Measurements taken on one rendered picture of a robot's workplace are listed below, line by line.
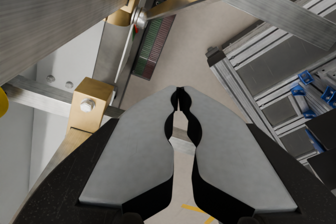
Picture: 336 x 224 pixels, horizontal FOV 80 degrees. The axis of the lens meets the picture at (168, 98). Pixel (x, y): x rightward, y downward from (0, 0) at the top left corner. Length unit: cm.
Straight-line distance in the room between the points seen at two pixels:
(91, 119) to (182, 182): 161
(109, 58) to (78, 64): 14
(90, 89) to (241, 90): 87
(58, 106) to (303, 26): 36
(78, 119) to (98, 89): 6
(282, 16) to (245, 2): 5
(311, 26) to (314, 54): 86
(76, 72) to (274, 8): 48
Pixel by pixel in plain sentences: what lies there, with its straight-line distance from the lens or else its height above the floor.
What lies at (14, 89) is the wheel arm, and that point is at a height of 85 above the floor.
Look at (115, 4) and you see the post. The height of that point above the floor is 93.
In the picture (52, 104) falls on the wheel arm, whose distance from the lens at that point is 37.
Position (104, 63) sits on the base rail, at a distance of 47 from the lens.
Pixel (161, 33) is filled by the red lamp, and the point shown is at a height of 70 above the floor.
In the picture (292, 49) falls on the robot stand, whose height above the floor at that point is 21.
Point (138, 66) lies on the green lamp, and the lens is 45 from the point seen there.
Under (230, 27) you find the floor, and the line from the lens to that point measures 118.
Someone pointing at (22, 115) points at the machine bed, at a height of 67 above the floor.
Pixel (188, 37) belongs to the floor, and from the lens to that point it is 116.
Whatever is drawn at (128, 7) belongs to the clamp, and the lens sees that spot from 25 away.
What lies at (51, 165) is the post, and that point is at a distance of 32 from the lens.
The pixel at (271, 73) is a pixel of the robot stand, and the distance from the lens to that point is 111.
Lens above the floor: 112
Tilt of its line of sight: 59 degrees down
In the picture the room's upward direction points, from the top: 178 degrees counter-clockwise
